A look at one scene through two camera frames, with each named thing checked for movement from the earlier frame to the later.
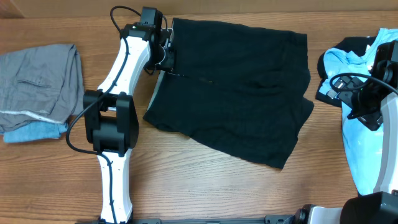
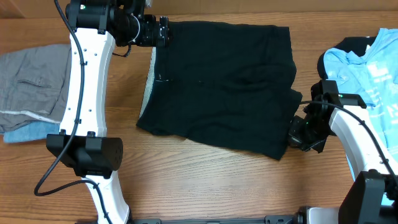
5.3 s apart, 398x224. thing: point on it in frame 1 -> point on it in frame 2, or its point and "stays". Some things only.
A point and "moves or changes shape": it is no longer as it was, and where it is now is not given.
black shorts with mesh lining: (243, 91) moves or changes shape
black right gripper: (372, 118) -> (296, 139)
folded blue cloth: (34, 130) stays
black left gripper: (169, 61) -> (149, 38)
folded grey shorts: (41, 84) stays
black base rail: (289, 219) stays
